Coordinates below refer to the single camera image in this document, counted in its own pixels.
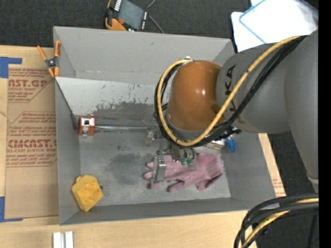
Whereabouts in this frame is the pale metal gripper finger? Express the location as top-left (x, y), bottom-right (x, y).
top-left (149, 157), bottom-right (168, 189)
top-left (143, 131), bottom-right (162, 147)

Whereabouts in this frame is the pink rubber glove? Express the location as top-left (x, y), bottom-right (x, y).
top-left (142, 152), bottom-right (224, 193)

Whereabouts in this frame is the red and white small box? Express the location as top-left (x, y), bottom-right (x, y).
top-left (78, 116), bottom-right (96, 137)

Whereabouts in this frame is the yellow toy block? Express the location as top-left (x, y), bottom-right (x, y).
top-left (71, 174), bottom-right (104, 212)

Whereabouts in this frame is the grey metal bin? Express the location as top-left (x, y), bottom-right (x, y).
top-left (53, 26), bottom-right (280, 226)

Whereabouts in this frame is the brown cardboard board red print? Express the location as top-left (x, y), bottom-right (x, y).
top-left (0, 44), bottom-right (287, 223)

